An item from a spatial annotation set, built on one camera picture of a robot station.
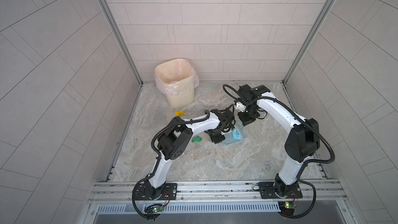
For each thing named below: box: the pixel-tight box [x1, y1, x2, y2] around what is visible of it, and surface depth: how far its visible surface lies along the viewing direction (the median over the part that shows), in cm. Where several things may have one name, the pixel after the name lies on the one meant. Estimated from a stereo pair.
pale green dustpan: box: [222, 130, 243, 145], surface depth 88 cm
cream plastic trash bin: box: [154, 58, 195, 109], surface depth 95 cm
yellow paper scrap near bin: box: [174, 110, 186, 117], surface depth 101 cm
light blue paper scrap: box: [232, 128, 242, 140], surface depth 90 cm
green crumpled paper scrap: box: [191, 135, 203, 143], surface depth 88 cm
